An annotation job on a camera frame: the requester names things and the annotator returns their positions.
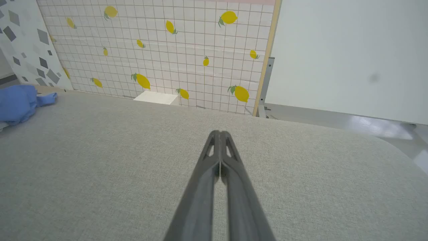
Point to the grey metal panel stand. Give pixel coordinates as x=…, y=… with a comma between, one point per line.
x=265, y=87

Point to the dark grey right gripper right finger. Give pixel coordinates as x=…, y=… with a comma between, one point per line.
x=245, y=207

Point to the white box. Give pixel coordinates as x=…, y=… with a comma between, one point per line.
x=155, y=97

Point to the lemon print partition panel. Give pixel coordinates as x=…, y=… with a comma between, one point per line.
x=187, y=47

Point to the white and blue long-sleeve shirt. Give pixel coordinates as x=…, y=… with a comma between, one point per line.
x=16, y=102

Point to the grey fabric sofa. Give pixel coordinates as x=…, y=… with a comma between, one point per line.
x=117, y=160

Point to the grey terrazzo pattern panel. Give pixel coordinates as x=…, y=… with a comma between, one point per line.
x=23, y=43

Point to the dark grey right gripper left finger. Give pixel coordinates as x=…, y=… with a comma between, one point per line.
x=195, y=204

